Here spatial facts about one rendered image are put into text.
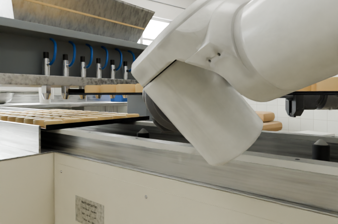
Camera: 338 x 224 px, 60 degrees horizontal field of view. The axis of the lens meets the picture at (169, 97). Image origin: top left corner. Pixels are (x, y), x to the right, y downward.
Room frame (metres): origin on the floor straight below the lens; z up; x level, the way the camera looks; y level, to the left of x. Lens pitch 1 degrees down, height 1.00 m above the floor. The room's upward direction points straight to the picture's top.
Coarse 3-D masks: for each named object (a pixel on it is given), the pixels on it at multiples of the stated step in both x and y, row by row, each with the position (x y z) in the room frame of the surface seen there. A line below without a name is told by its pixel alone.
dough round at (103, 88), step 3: (102, 87) 0.65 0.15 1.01; (105, 87) 0.65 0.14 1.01; (108, 87) 0.65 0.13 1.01; (111, 87) 0.65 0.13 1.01; (114, 87) 0.65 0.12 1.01; (102, 90) 0.65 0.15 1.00; (105, 90) 0.65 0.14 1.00; (108, 90) 0.65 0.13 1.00; (111, 90) 0.65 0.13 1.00; (114, 90) 0.65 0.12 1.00
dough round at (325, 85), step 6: (330, 78) 0.37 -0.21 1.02; (336, 78) 0.37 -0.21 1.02; (318, 84) 0.39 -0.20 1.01; (324, 84) 0.38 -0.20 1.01; (330, 84) 0.37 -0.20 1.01; (336, 84) 0.37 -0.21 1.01; (318, 90) 0.39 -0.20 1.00; (324, 90) 0.38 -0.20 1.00; (330, 90) 0.37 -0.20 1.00; (336, 90) 0.37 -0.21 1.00
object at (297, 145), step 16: (80, 128) 1.22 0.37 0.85; (96, 128) 1.16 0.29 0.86; (112, 128) 1.10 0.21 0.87; (128, 128) 1.05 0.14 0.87; (144, 128) 1.00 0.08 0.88; (256, 144) 0.75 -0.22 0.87; (272, 144) 0.73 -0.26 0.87; (288, 144) 0.70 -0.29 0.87; (304, 144) 0.68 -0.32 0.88; (336, 144) 0.64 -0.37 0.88; (336, 160) 0.64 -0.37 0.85
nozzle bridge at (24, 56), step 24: (0, 24) 0.69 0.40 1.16; (24, 24) 0.74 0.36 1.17; (0, 48) 0.77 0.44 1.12; (24, 48) 0.82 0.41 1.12; (48, 48) 0.88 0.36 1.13; (72, 48) 0.94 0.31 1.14; (96, 48) 1.02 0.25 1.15; (120, 48) 1.05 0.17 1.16; (144, 48) 1.08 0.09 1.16; (0, 72) 0.77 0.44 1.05; (24, 72) 0.82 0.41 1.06; (72, 72) 0.94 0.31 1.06; (120, 72) 1.10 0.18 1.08
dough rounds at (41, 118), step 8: (0, 112) 1.17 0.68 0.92; (8, 112) 1.16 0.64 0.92; (16, 112) 1.18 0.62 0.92; (24, 112) 1.16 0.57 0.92; (32, 112) 1.16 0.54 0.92; (40, 112) 1.19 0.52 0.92; (48, 112) 1.16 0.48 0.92; (56, 112) 1.16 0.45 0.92; (64, 112) 1.21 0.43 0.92; (72, 112) 1.17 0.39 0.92; (80, 112) 1.16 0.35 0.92; (88, 112) 1.19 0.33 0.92; (96, 112) 1.19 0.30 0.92; (104, 112) 1.16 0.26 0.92; (112, 112) 1.16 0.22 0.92; (8, 120) 0.94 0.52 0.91; (16, 120) 0.91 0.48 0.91; (24, 120) 0.88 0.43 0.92; (32, 120) 0.87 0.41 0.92; (40, 120) 0.84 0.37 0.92; (48, 120) 0.81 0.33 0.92; (56, 120) 0.81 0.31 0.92; (64, 120) 0.85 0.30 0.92; (72, 120) 0.85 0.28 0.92; (80, 120) 0.87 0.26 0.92; (88, 120) 0.90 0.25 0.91
